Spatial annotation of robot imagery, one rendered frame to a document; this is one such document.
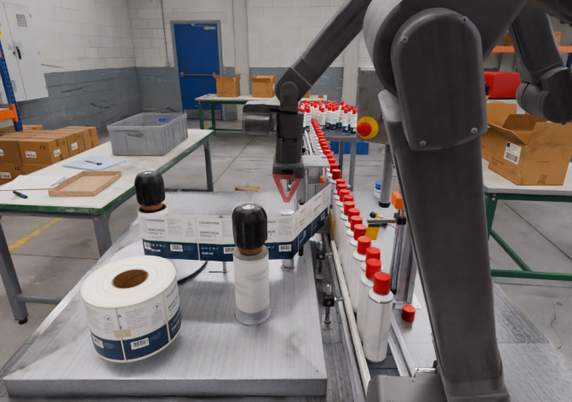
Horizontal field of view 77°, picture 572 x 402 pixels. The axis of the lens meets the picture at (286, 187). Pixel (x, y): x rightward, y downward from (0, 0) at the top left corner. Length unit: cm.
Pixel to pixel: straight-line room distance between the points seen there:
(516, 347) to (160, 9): 884
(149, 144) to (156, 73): 655
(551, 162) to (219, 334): 212
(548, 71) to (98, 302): 97
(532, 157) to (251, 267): 195
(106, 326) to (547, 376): 97
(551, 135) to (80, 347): 235
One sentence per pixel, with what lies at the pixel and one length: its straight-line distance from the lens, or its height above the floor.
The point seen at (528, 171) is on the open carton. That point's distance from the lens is 251.
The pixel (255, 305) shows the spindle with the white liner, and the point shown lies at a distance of 92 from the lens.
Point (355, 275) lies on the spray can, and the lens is 94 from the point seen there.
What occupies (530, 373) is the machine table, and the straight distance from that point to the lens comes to 107.
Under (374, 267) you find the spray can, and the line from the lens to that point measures 81.
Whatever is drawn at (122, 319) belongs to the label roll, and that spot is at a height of 99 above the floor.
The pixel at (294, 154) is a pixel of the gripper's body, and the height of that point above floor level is 131.
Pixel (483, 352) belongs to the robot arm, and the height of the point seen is 125.
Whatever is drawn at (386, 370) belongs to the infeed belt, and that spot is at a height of 88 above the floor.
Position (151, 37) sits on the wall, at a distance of 928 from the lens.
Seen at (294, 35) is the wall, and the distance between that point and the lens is 844.
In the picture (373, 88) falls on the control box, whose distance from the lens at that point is 96.
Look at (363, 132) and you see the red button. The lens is 95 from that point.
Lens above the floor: 151
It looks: 20 degrees down
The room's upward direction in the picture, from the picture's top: straight up
